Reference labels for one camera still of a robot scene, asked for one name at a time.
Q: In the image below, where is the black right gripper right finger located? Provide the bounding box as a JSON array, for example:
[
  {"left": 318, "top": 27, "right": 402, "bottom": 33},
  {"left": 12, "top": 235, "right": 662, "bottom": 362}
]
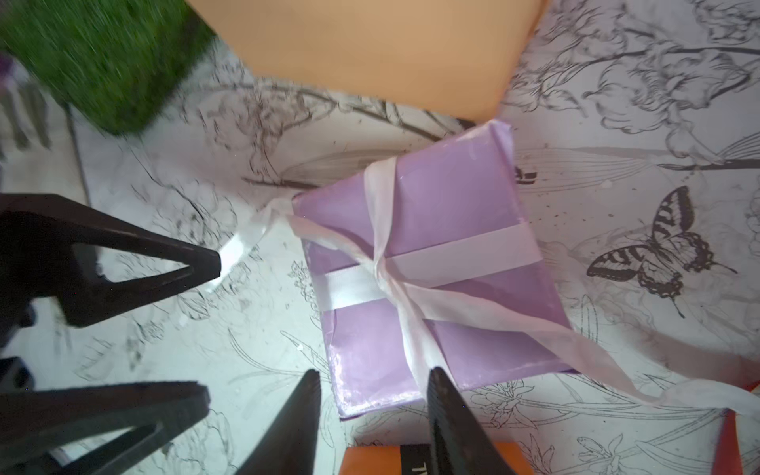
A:
[{"left": 427, "top": 367, "right": 517, "bottom": 475}]

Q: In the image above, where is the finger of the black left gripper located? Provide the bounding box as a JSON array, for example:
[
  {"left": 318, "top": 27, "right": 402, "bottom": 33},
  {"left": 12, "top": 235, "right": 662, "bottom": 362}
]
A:
[
  {"left": 1, "top": 194, "right": 222, "bottom": 328},
  {"left": 1, "top": 381, "right": 210, "bottom": 474}
]

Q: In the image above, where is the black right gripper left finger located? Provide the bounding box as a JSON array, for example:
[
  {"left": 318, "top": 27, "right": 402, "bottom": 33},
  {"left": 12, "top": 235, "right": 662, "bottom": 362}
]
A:
[{"left": 237, "top": 369, "right": 322, "bottom": 475}]

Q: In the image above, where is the orange gift box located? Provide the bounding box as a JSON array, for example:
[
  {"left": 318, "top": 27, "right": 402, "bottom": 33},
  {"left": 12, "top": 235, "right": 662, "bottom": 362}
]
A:
[{"left": 337, "top": 441, "right": 536, "bottom": 475}]

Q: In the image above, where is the white satin ribbon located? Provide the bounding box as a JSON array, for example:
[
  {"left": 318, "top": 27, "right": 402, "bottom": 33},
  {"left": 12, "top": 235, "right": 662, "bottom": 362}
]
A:
[{"left": 220, "top": 158, "right": 759, "bottom": 418}]

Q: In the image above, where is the lilac gift box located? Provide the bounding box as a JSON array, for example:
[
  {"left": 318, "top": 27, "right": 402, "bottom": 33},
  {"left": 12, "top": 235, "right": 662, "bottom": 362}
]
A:
[{"left": 303, "top": 120, "right": 569, "bottom": 420}]

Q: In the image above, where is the red satin ribbon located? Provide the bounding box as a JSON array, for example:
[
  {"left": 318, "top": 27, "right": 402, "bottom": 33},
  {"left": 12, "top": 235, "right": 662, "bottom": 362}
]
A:
[{"left": 710, "top": 409, "right": 759, "bottom": 475}]

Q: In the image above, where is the black printed ribbon bow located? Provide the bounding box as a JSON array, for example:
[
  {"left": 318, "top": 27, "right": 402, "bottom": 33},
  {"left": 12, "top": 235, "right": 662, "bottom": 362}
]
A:
[{"left": 400, "top": 445, "right": 433, "bottom": 475}]

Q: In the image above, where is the green artificial grass mat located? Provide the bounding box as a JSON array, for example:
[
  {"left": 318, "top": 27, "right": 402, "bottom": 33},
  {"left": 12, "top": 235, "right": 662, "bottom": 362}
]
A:
[{"left": 1, "top": 1, "right": 215, "bottom": 136}]

